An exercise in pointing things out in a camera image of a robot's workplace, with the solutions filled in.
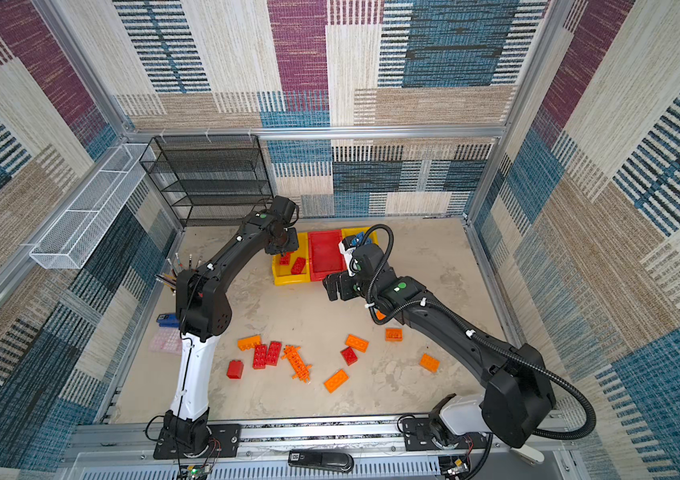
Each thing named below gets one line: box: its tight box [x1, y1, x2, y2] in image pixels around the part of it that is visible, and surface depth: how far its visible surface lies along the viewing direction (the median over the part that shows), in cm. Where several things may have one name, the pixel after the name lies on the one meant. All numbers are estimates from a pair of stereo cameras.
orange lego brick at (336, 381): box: [324, 369, 349, 394], surface depth 84 cm
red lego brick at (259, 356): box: [252, 344, 267, 369], surface depth 87 cm
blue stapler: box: [156, 313, 181, 327], surface depth 93 cm
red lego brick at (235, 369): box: [226, 360, 244, 379], surface depth 85 cm
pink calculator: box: [148, 326, 183, 356], surface depth 91 cm
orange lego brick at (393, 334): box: [385, 328, 403, 342], surface depth 91 cm
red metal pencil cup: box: [155, 252, 201, 295], surface depth 91 cm
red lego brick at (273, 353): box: [266, 341, 282, 366], surface depth 89 cm
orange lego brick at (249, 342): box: [237, 334, 261, 351], surface depth 89 cm
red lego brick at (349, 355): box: [340, 346, 358, 366], surface depth 87 cm
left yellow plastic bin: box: [272, 232, 311, 286], surface depth 101 cm
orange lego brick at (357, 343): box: [345, 334, 369, 353], surface depth 91 cm
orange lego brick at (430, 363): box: [419, 353, 441, 373], surface depth 86 cm
